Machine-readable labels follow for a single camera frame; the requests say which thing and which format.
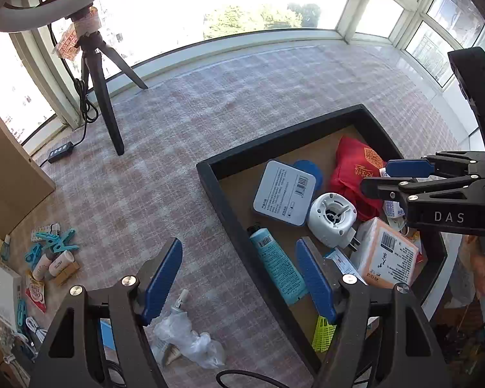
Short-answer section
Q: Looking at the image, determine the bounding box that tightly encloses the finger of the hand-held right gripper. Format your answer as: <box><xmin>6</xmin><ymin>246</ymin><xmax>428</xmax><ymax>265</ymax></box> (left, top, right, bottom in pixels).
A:
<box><xmin>360</xmin><ymin>176</ymin><xmax>485</xmax><ymax>211</ymax></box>
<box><xmin>386</xmin><ymin>151</ymin><xmax>485</xmax><ymax>178</ymax></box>

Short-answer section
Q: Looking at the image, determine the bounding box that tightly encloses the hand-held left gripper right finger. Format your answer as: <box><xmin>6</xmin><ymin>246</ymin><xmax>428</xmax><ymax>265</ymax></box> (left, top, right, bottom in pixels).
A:
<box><xmin>295</xmin><ymin>238</ymin><xmax>453</xmax><ymax>388</ymax></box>

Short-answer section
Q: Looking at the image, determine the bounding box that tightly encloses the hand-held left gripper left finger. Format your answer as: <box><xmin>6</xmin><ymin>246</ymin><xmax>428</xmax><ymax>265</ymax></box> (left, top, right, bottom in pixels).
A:
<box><xmin>28</xmin><ymin>238</ymin><xmax>183</xmax><ymax>388</ymax></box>

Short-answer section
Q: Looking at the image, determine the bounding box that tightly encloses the white blue packet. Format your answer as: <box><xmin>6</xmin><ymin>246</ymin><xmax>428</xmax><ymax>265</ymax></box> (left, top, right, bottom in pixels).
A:
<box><xmin>323</xmin><ymin>246</ymin><xmax>367</xmax><ymax>284</ymax></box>

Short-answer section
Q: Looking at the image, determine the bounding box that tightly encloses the blue fruit print tube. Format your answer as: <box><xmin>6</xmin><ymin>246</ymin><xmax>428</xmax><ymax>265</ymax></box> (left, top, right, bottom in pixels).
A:
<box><xmin>247</xmin><ymin>224</ymin><xmax>308</xmax><ymax>306</ymax></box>

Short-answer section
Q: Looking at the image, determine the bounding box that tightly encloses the red cloth bag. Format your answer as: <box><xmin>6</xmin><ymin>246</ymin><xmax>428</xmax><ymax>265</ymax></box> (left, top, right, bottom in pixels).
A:
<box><xmin>328</xmin><ymin>136</ymin><xmax>389</xmax><ymax>221</ymax></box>

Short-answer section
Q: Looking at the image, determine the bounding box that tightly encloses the yellow green mesh item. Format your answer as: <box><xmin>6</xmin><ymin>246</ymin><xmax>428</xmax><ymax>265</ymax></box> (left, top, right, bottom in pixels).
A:
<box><xmin>312</xmin><ymin>315</ymin><xmax>336</xmax><ymax>352</ymax></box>

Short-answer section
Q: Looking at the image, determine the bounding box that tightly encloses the white round plug device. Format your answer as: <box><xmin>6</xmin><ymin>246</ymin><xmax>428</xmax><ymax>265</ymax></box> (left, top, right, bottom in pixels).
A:
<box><xmin>307</xmin><ymin>193</ymin><xmax>361</xmax><ymax>250</ymax></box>

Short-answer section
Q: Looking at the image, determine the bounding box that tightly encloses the orange white box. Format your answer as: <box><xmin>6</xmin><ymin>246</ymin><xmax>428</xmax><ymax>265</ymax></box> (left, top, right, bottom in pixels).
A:
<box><xmin>353</xmin><ymin>217</ymin><xmax>420</xmax><ymax>290</ymax></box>

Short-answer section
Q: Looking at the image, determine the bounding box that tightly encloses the clear plastic bag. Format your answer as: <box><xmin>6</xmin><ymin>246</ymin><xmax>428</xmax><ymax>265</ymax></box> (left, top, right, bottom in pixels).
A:
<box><xmin>153</xmin><ymin>311</ymin><xmax>227</xmax><ymax>369</ymax></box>

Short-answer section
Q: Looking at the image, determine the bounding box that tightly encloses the blue round lid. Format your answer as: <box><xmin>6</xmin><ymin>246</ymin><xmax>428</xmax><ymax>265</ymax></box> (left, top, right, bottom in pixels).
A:
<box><xmin>293</xmin><ymin>159</ymin><xmax>323</xmax><ymax>191</ymax></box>

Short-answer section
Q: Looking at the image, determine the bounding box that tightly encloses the black storage tray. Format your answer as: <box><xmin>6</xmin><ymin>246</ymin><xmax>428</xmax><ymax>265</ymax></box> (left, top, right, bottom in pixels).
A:
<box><xmin>197</xmin><ymin>104</ymin><xmax>447</xmax><ymax>377</ymax></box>

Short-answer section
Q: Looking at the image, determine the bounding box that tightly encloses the wooden clothespin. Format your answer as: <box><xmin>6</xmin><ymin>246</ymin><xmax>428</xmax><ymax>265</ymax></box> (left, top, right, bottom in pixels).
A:
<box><xmin>57</xmin><ymin>262</ymin><xmax>82</xmax><ymax>286</ymax></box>

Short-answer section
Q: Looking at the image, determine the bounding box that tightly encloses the person's right hand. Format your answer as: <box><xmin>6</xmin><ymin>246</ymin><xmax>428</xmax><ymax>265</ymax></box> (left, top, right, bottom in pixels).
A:
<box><xmin>458</xmin><ymin>236</ymin><xmax>485</xmax><ymax>296</ymax></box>

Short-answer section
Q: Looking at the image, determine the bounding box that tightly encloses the small white packet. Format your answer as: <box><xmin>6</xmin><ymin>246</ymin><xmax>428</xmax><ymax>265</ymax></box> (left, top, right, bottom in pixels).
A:
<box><xmin>381</xmin><ymin>169</ymin><xmax>407</xmax><ymax>220</ymax></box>

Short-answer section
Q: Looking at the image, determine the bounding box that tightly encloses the blue plastic card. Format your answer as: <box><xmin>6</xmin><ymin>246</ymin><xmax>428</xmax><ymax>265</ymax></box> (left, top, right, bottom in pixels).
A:
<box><xmin>100</xmin><ymin>319</ymin><xmax>116</xmax><ymax>350</ymax></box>

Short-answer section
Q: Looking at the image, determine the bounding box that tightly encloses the pink bottle grey cap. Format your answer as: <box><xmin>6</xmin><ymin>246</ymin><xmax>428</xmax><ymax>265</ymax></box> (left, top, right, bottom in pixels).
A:
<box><xmin>32</xmin><ymin>254</ymin><xmax>51</xmax><ymax>281</ymax></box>
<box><xmin>48</xmin><ymin>250</ymin><xmax>74</xmax><ymax>277</ymax></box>

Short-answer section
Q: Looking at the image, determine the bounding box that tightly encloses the teal clothespin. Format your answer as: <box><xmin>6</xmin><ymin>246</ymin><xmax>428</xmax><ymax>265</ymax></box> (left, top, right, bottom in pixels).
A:
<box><xmin>34</xmin><ymin>230</ymin><xmax>62</xmax><ymax>247</ymax></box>
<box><xmin>44</xmin><ymin>230</ymin><xmax>80</xmax><ymax>253</ymax></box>

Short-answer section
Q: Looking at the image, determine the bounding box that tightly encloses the pink sachet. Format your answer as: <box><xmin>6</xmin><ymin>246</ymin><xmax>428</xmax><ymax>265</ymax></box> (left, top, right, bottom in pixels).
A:
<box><xmin>24</xmin><ymin>273</ymin><xmax>48</xmax><ymax>314</ymax></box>

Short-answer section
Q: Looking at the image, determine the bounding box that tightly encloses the white patterned lighter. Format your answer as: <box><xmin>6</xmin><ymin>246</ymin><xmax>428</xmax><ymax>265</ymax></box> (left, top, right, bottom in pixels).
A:
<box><xmin>31</xmin><ymin>223</ymin><xmax>61</xmax><ymax>240</ymax></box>

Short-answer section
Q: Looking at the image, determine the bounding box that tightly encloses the white printed booklet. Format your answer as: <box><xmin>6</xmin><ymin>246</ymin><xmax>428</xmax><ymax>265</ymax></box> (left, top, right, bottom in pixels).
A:
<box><xmin>0</xmin><ymin>253</ymin><xmax>23</xmax><ymax>332</ymax></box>

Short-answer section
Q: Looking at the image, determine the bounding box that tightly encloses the grey ball molecule model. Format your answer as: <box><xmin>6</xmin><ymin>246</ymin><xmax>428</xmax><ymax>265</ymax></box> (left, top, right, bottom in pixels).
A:
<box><xmin>0</xmin><ymin>325</ymin><xmax>19</xmax><ymax>362</ymax></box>

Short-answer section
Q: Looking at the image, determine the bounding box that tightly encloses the black tripod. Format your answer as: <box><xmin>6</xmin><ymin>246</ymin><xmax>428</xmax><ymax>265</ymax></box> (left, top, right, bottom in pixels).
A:
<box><xmin>65</xmin><ymin>6</ymin><xmax>148</xmax><ymax>156</ymax></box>

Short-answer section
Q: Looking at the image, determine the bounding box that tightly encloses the wooden board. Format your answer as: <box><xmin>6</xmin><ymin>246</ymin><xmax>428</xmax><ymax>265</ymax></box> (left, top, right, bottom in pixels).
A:
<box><xmin>0</xmin><ymin>89</ymin><xmax>56</xmax><ymax>251</ymax></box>

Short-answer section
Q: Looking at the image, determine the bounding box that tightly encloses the red white paper tag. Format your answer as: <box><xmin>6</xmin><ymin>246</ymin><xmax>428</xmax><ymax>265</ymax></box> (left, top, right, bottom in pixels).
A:
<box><xmin>54</xmin><ymin>7</ymin><xmax>102</xmax><ymax>59</ymax></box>

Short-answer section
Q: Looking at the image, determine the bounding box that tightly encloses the black inline cable controller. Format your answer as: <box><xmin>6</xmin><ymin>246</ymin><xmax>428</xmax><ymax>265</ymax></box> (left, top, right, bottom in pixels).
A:
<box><xmin>48</xmin><ymin>141</ymin><xmax>74</xmax><ymax>164</ymax></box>

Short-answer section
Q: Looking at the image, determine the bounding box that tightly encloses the black ring light cable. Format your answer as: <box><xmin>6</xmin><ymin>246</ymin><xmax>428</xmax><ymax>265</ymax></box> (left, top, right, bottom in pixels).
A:
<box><xmin>40</xmin><ymin>24</ymin><xmax>100</xmax><ymax>166</ymax></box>

